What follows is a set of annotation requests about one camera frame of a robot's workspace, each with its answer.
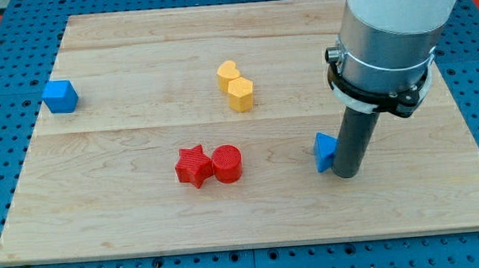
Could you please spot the blue triangle block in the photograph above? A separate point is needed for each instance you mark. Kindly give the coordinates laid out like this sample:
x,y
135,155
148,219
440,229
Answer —
x,y
324,149

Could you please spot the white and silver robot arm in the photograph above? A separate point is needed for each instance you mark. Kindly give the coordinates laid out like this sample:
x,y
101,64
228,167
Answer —
x,y
382,57

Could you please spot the blue cube block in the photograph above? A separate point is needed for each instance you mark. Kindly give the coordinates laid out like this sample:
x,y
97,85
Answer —
x,y
60,97

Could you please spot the red cylinder block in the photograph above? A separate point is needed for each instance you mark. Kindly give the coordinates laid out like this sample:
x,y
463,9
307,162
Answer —
x,y
227,163

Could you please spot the yellow hexagon block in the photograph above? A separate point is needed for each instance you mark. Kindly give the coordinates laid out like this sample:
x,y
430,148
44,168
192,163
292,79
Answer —
x,y
241,94

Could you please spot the red star block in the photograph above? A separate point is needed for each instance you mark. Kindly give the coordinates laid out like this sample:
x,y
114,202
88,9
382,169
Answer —
x,y
193,166

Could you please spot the yellow heart block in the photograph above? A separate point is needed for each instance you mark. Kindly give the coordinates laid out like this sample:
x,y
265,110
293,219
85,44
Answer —
x,y
227,71

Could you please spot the light wooden board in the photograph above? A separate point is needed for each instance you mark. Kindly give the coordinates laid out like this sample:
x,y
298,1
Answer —
x,y
100,183

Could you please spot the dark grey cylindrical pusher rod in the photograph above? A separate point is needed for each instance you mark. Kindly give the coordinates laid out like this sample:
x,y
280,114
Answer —
x,y
353,138

